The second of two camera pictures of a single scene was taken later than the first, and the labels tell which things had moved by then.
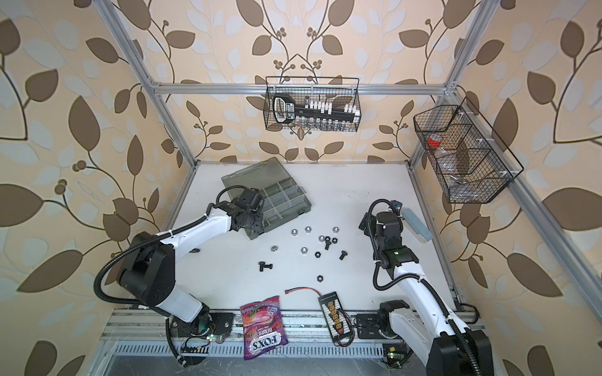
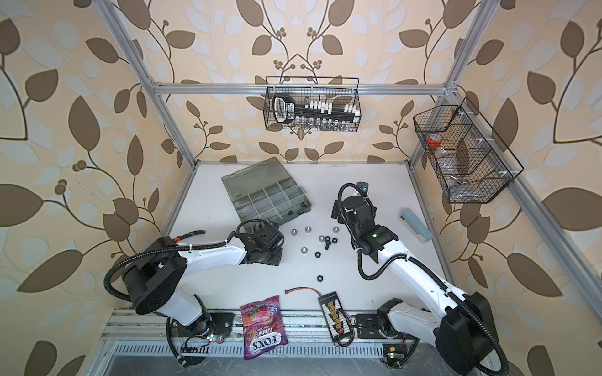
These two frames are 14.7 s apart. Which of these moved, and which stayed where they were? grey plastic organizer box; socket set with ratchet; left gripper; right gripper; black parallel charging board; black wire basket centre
Moved: right gripper; left gripper
Stayed: grey plastic organizer box; black parallel charging board; black wire basket centre; socket set with ratchet
